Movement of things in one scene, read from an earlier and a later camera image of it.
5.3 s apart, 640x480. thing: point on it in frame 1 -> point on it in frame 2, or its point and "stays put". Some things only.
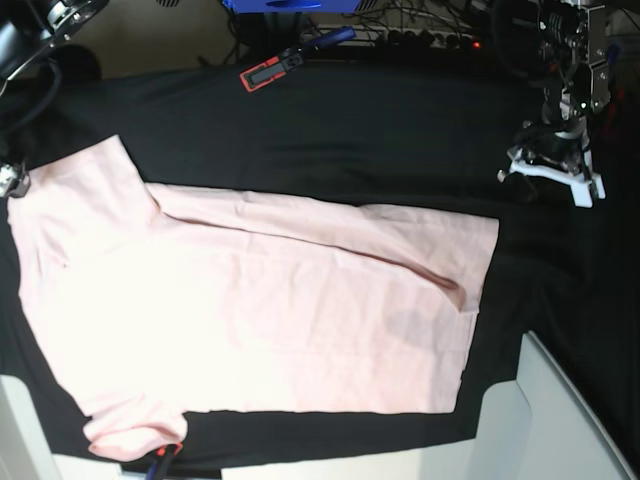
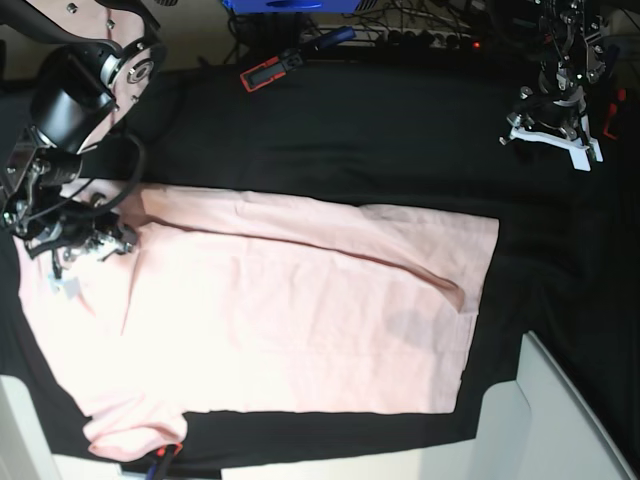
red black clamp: [277, 67] stays put
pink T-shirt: [166, 298] stays put
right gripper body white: [582, 188] -> [556, 122]
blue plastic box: [292, 6] stays put
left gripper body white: [14, 181] -> [77, 234]
